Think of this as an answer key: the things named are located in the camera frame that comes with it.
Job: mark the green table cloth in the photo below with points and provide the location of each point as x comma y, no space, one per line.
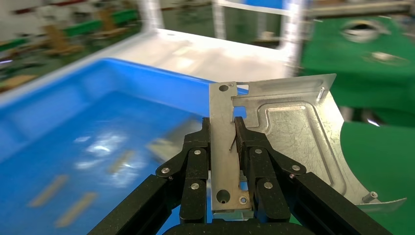
376,175

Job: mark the blue plastic bin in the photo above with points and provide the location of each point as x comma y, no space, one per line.
48,129

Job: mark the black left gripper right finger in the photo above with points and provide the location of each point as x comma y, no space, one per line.
269,175

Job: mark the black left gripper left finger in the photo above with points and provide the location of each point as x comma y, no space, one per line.
194,168

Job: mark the stamped sheet metal bracket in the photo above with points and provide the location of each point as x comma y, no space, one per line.
291,129

